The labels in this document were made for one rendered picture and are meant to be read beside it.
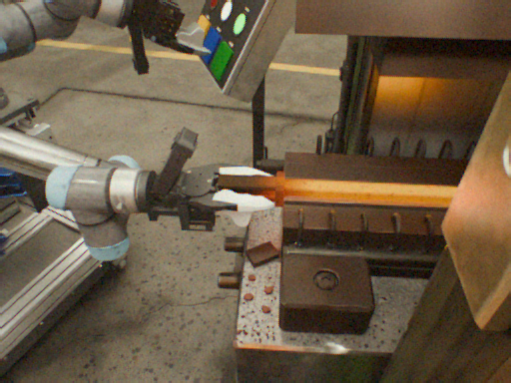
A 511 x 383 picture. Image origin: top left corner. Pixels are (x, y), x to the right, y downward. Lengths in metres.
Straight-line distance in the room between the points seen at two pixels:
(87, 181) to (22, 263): 1.11
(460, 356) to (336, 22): 0.31
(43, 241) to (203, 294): 0.67
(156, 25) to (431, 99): 0.56
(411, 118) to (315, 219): 0.31
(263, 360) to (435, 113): 0.52
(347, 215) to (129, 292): 1.30
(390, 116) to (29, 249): 1.44
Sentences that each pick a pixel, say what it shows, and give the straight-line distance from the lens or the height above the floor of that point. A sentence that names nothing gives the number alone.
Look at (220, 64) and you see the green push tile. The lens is 1.00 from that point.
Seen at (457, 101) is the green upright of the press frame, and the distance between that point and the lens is 0.81.
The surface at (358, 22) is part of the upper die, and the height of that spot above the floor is 1.28.
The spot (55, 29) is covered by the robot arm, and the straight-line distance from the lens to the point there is 0.96.
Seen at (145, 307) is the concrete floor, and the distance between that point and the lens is 1.73.
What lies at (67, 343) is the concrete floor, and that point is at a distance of 1.74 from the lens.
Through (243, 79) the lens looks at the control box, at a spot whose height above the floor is 0.99.
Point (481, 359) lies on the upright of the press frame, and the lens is 0.34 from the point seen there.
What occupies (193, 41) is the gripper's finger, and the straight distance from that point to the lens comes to 0.95.
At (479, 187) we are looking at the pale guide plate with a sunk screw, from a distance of 0.29.
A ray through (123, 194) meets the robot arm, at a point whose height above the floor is 1.00.
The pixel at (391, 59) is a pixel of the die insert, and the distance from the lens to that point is 0.49.
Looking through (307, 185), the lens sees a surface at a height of 1.01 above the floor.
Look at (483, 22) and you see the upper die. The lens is 0.46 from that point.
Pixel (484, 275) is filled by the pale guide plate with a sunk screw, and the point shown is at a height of 1.22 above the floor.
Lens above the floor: 1.42
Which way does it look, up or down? 42 degrees down
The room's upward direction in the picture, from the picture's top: straight up
